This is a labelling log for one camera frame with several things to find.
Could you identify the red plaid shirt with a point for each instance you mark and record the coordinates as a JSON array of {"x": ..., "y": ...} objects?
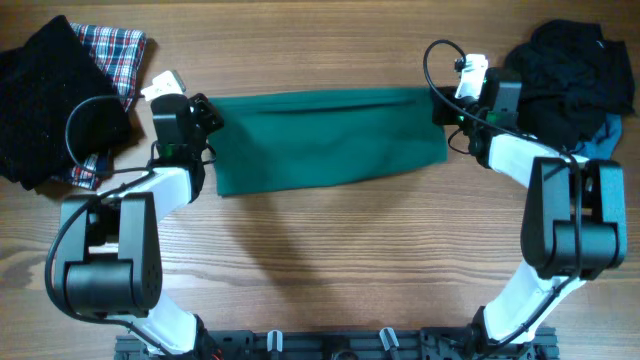
[{"x": 118, "y": 53}]

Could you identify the green cloth garment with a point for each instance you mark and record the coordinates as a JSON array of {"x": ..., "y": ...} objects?
[{"x": 323, "y": 138}]

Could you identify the black folded garment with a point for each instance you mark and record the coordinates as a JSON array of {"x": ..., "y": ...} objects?
[{"x": 41, "y": 84}]

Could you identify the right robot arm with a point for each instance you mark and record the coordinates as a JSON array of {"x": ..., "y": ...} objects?
[{"x": 574, "y": 224}]

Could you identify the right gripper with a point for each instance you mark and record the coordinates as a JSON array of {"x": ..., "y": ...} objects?
[{"x": 441, "y": 115}]

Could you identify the black crumpled garment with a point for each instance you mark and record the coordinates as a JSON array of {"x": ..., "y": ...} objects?
[{"x": 572, "y": 79}]

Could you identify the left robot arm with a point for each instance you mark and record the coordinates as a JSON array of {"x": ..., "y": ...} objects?
[{"x": 104, "y": 265}]

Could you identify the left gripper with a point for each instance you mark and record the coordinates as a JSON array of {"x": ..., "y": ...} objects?
[{"x": 201, "y": 107}]

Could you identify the blue denim garment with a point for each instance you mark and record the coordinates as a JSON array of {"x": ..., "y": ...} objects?
[{"x": 604, "y": 141}]

